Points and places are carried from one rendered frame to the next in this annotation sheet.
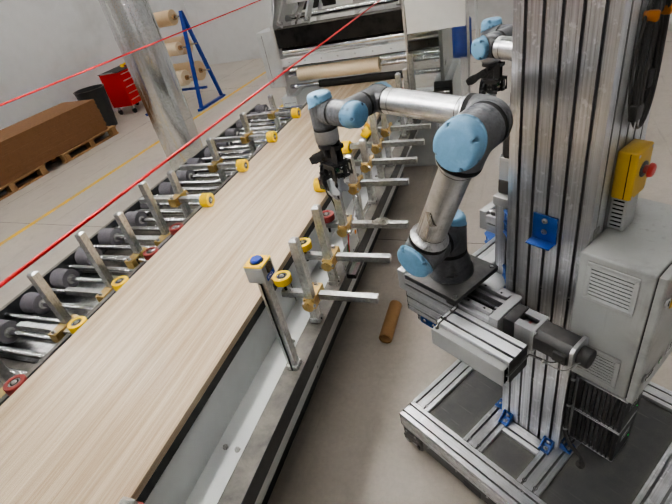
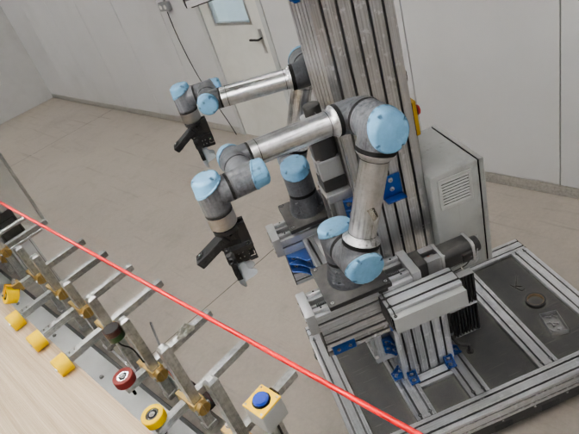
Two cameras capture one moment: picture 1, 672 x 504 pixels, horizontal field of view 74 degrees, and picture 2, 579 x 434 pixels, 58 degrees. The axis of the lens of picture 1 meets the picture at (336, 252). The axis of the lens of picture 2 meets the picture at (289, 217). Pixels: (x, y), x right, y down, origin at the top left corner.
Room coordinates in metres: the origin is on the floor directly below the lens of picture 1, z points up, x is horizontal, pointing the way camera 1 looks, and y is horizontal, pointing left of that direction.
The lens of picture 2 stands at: (0.67, 0.91, 2.23)
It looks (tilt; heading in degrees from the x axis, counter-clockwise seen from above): 33 degrees down; 297
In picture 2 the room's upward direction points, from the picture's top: 20 degrees counter-clockwise
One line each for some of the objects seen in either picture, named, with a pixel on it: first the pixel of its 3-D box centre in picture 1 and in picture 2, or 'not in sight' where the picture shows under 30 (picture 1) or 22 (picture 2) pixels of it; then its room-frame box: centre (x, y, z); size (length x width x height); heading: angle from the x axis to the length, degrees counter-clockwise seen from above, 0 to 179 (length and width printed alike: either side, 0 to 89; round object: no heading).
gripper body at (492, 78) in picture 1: (492, 77); (200, 133); (1.79, -0.77, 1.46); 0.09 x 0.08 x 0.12; 32
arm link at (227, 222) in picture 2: (327, 135); (221, 218); (1.36, -0.06, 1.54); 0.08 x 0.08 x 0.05
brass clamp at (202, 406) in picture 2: (330, 258); (193, 400); (1.72, 0.03, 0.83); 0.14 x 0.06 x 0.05; 154
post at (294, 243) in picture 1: (307, 285); (237, 426); (1.47, 0.15, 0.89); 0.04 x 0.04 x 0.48; 64
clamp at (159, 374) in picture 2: (345, 225); (152, 368); (1.95, -0.08, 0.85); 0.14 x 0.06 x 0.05; 154
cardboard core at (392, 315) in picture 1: (390, 321); not in sight; (2.04, -0.23, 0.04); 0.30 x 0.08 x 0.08; 154
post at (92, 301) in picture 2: (356, 195); (118, 338); (2.15, -0.18, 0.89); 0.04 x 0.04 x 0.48; 64
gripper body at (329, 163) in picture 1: (333, 159); (234, 241); (1.35, -0.06, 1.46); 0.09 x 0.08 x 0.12; 32
